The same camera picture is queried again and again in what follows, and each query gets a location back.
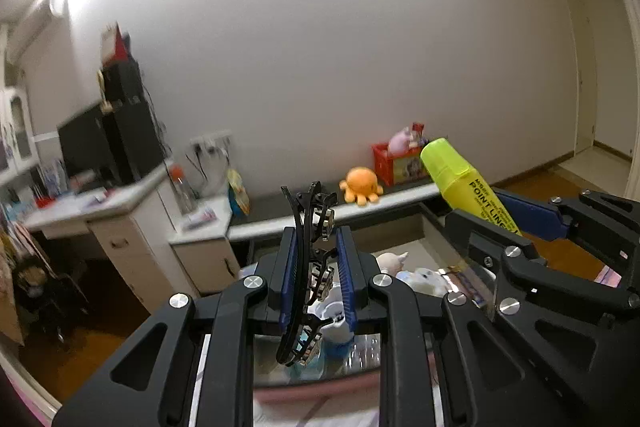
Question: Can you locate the black computer monitor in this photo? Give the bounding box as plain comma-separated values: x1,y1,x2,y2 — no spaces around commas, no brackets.
56,104,119,183

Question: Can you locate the white wardrobe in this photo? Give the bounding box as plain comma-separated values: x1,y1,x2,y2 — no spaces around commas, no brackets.
612,0,640,168

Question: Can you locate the clear bottle orange cap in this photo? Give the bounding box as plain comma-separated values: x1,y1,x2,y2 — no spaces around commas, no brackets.
169,164,194,214

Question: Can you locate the white round device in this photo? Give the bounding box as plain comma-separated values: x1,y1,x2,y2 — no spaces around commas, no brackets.
307,299,349,343

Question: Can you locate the white door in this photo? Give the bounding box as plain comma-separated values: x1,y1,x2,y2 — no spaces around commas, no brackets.
565,0,601,156

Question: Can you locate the yellow blue snack bag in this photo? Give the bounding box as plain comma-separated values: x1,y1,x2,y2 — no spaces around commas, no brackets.
227,168,253,216

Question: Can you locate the white desk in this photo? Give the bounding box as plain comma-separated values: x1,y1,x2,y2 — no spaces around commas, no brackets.
22,164,177,314

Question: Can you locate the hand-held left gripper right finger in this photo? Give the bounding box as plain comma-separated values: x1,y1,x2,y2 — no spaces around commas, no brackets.
336,227,591,427

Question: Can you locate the pink storage box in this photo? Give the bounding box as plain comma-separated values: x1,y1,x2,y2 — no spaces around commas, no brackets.
240,201,501,408

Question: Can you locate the white glass-door cabinet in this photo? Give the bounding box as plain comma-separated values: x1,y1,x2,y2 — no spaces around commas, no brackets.
0,84,39,178

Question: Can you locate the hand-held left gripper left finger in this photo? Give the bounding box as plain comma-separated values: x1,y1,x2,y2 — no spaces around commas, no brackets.
52,227,301,427

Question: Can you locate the orange octopus plush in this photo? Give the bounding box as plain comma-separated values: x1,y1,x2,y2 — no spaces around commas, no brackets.
339,167,385,207

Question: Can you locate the low white black cabinet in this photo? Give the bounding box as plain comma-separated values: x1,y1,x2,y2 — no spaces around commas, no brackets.
227,179,451,269

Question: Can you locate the black rhinestone hair clip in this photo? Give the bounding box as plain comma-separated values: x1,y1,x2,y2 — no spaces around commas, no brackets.
276,181,337,367

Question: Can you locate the black power cable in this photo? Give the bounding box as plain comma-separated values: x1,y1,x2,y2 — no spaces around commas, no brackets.
185,147,226,198

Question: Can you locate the yellow highlighter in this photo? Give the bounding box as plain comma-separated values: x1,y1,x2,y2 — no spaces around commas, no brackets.
420,137,524,238

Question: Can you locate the small orange blue box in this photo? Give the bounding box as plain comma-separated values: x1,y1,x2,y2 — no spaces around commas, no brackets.
449,268,496,308

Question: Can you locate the small white side cabinet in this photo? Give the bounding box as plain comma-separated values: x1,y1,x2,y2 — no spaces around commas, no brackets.
169,197,241,296

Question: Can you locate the black chair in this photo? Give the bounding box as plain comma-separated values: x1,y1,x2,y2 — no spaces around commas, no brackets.
12,254,89,348

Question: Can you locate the red toy crate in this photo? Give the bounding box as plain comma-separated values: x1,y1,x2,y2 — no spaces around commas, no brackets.
371,142,434,187

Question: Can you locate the black speaker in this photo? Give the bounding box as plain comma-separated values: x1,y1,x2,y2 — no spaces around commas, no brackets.
102,62,144,108

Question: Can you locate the white wall power outlet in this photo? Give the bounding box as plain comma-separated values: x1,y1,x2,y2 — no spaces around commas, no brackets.
190,133,234,153

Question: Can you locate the red desk calendar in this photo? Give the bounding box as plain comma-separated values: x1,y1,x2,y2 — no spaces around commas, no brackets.
101,24,132,64

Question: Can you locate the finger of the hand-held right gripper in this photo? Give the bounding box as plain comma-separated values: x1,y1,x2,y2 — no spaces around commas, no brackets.
444,208,629,324
494,188,640,267

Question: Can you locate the pink plush toy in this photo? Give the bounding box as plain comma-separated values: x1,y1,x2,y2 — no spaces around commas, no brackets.
387,129,416,154

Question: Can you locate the teal oval case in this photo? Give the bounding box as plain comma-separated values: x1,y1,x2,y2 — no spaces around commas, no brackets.
287,339,352,378

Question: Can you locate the black computer tower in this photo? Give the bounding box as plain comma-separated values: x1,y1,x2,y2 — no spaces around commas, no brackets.
100,104,166,183

